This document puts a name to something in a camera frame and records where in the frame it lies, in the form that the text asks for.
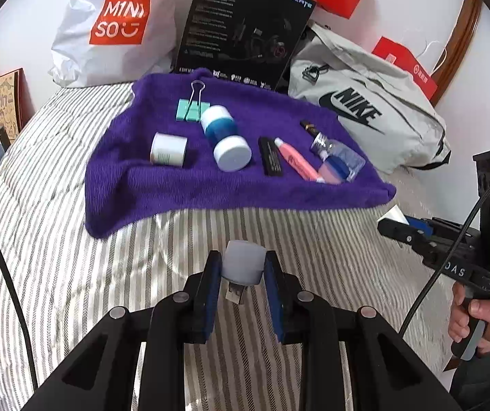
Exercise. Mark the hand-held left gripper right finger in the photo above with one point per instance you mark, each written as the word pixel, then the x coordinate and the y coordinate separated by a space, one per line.
pixel 277 297

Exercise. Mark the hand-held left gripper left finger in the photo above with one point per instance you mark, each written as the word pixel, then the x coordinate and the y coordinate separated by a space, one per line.
pixel 208 295

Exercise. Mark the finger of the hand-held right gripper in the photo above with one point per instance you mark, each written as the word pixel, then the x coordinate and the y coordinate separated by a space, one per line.
pixel 399 233
pixel 418 224

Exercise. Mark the grey USB charger adapter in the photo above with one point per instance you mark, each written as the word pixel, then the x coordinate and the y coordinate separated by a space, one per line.
pixel 242 261

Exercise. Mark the pink jar blue lid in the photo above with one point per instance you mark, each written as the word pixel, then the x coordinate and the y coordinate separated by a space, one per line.
pixel 334 168

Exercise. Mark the clear candy bottle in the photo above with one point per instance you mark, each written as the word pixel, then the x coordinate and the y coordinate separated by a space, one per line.
pixel 346 154

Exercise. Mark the pink highlighter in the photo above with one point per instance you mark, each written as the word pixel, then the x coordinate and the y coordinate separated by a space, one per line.
pixel 298 162

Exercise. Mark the black slim box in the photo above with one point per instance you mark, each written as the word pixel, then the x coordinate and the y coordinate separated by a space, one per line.
pixel 270 156

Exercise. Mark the blue bottle white cap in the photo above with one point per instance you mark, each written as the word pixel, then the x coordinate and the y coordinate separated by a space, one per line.
pixel 232 150

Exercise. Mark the small white jar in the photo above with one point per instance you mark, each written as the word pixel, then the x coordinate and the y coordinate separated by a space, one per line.
pixel 167 147

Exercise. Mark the person's right forearm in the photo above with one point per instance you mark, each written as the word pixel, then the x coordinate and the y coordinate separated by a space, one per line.
pixel 480 381

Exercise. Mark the white sports bag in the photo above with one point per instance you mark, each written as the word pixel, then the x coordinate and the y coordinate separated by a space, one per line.
pixel 399 137

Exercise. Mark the purple towel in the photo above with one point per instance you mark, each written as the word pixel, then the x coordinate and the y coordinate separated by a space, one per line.
pixel 142 188

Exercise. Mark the striped bed sheet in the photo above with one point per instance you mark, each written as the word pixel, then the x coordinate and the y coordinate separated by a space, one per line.
pixel 78 265

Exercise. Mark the red paper bag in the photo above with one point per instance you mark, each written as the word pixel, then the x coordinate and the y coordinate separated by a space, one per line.
pixel 399 60

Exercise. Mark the dark wooden headboard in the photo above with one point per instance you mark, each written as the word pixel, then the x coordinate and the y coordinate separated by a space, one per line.
pixel 463 51

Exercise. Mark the green binder clip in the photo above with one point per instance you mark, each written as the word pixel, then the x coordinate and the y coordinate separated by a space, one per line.
pixel 189 111

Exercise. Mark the black headset box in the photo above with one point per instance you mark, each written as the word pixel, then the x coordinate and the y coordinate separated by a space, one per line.
pixel 227 30

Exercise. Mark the brown book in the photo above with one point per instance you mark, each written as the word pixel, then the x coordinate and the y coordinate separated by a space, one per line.
pixel 7 102

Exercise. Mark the white shopping bag orange logo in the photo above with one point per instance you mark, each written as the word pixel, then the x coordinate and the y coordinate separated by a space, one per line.
pixel 120 17

